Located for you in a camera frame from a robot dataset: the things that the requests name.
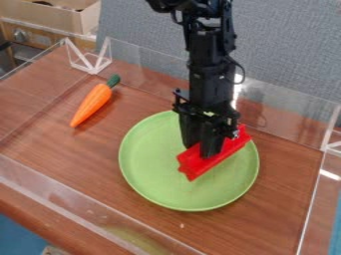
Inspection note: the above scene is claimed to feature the orange toy carrot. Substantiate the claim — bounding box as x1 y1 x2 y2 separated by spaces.
69 75 120 128

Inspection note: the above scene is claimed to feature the red star-shaped block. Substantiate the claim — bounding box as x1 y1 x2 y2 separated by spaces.
176 125 251 181

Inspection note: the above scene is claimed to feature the clear acrylic tray wall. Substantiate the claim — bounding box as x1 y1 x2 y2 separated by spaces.
0 42 341 255

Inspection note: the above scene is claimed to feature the cardboard box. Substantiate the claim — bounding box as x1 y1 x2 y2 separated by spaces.
0 0 102 34

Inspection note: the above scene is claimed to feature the green round plate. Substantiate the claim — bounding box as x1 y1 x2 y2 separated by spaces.
119 111 259 212

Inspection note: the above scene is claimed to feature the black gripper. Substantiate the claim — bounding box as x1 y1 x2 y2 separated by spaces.
172 64 239 158

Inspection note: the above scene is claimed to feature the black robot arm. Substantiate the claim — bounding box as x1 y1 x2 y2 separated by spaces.
147 0 241 158

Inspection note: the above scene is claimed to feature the black cable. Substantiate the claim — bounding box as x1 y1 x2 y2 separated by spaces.
226 56 247 86

